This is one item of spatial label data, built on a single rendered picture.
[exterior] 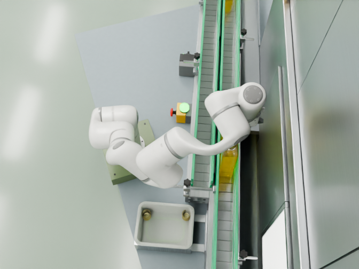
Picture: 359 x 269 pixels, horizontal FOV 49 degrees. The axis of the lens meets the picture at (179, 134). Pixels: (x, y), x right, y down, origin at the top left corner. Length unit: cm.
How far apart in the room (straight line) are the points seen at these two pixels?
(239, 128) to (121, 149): 38
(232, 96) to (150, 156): 27
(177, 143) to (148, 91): 95
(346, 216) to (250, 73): 119
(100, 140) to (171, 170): 34
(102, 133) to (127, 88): 65
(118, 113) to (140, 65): 65
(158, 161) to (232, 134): 22
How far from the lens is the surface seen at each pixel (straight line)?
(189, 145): 101
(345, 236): 80
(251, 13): 214
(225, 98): 99
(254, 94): 100
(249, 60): 193
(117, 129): 134
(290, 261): 108
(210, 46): 195
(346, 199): 80
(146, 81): 198
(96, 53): 213
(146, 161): 107
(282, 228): 115
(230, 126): 97
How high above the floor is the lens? 234
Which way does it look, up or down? 61 degrees down
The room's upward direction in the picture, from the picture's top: 1 degrees clockwise
